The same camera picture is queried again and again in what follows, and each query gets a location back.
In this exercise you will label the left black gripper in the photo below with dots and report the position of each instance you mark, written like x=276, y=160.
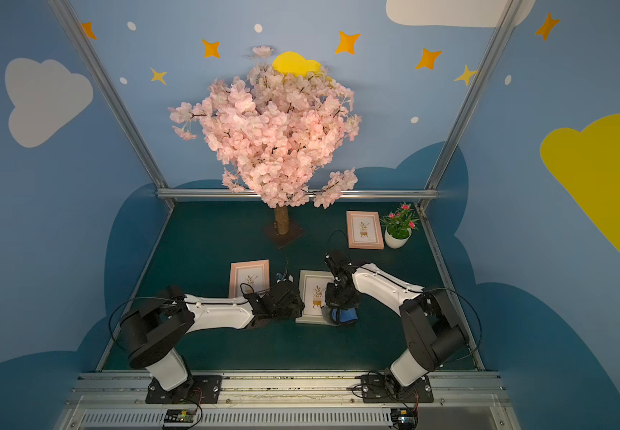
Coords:
x=293, y=300

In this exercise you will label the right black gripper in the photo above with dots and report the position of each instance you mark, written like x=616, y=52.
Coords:
x=339, y=300

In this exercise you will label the blue and grey cloth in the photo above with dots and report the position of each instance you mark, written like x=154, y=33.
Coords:
x=339, y=317

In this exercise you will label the green picture frame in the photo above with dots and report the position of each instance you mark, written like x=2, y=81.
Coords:
x=312, y=288

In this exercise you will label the pink picture frame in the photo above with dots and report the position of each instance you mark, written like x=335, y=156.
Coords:
x=364, y=230
x=247, y=276

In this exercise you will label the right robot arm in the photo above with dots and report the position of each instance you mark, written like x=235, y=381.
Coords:
x=433, y=329

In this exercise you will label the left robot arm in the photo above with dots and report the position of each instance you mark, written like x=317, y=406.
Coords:
x=151, y=332

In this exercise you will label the white pot with flowers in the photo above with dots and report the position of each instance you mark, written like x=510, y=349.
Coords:
x=399, y=225

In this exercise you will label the right controller board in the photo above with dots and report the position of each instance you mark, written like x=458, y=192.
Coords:
x=403, y=419

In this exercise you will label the controller board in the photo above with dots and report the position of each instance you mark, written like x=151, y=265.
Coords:
x=403, y=419
x=184, y=418

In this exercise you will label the left controller board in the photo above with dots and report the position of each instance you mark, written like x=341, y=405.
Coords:
x=184, y=418

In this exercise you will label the pink blossom artificial tree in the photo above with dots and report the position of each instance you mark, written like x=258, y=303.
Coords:
x=273, y=130

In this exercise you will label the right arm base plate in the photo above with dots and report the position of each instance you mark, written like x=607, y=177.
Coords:
x=381, y=388

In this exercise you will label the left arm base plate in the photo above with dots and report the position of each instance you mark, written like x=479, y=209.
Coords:
x=197, y=389

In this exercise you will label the aluminium front rail assembly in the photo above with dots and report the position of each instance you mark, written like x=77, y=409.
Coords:
x=289, y=400

